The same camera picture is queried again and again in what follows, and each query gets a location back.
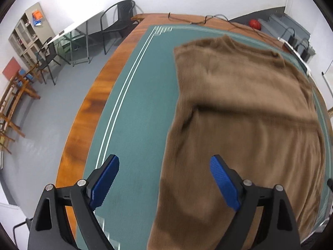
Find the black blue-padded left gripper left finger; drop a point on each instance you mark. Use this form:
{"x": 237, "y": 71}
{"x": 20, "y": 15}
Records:
{"x": 50, "y": 227}

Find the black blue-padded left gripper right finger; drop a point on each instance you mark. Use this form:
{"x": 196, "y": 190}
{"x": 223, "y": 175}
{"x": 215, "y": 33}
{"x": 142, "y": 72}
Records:
{"x": 277, "y": 228}

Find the brown fleece sweater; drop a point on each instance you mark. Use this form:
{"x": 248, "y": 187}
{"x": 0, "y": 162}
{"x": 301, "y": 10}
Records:
{"x": 256, "y": 110}

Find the green table mat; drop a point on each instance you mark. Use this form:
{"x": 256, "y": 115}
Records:
{"x": 135, "y": 123}

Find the wooden chair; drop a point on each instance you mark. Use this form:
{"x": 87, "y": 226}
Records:
{"x": 17, "y": 87}

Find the landscape scroll painting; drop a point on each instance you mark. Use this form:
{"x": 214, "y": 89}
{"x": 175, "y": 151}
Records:
{"x": 327, "y": 83}

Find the white power strip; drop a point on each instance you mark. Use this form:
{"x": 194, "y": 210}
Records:
{"x": 306, "y": 68}

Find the black power adapter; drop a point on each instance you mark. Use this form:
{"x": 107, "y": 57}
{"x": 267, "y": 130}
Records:
{"x": 292, "y": 41}
{"x": 305, "y": 56}

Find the glass side table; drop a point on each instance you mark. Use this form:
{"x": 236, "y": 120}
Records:
{"x": 76, "y": 34}

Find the beige storage cabinet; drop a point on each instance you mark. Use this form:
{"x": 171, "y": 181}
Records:
{"x": 30, "y": 33}

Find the red ball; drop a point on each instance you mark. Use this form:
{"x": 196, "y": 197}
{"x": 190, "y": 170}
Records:
{"x": 255, "y": 24}

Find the black metal chair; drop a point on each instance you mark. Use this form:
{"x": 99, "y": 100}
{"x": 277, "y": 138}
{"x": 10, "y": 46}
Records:
{"x": 125, "y": 12}

